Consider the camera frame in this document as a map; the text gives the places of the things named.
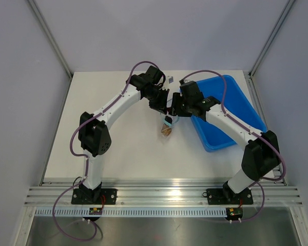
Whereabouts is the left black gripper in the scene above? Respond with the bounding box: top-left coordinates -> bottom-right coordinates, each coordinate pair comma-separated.
145,87 -> 169,115

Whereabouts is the dark blue plum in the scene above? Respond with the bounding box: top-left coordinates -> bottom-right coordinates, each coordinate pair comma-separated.
164,115 -> 172,126

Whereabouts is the clear zip top bag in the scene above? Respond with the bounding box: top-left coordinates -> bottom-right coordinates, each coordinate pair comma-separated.
160,113 -> 180,141

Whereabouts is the orange fruit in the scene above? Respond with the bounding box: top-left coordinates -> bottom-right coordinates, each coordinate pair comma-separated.
161,124 -> 172,137

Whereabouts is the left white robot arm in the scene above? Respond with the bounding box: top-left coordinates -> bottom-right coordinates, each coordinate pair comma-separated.
71,66 -> 169,204

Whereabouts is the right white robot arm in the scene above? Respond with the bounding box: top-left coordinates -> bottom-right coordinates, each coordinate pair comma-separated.
170,81 -> 282,203

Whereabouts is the blue plastic bin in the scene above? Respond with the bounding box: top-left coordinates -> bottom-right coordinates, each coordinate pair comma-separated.
180,74 -> 268,153

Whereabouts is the right small circuit board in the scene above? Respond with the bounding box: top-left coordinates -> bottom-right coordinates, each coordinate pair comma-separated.
226,208 -> 243,217

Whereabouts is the small circuit board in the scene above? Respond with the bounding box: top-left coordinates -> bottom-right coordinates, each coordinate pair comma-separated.
89,208 -> 103,215
226,208 -> 243,217

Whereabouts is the left small circuit board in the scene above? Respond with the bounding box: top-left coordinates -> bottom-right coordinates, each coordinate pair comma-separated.
89,208 -> 103,215

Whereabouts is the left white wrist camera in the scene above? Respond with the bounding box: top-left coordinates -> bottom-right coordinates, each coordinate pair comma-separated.
162,76 -> 174,90

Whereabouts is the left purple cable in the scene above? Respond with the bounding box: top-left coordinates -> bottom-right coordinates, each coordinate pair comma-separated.
51,60 -> 160,242

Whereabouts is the aluminium mounting rail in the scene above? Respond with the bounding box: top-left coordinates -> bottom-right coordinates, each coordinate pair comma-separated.
24,178 -> 303,208

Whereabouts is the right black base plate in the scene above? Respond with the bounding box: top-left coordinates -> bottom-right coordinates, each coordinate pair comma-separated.
202,188 -> 254,206

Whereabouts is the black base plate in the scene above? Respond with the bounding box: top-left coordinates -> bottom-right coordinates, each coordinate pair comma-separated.
71,189 -> 117,205
202,188 -> 254,206

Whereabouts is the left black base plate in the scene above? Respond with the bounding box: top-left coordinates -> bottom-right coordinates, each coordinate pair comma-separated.
71,189 -> 117,205

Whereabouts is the right aluminium frame post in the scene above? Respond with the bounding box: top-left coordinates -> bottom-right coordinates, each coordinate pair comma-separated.
248,0 -> 297,79

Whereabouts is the aluminium frame post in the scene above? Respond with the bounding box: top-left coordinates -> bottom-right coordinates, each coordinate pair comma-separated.
23,0 -> 73,80
248,0 -> 297,79

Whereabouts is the white slotted cable duct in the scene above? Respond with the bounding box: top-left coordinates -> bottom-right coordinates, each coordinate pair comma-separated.
35,207 -> 227,218

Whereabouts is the left aluminium frame post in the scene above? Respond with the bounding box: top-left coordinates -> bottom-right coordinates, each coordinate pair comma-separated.
23,0 -> 73,80

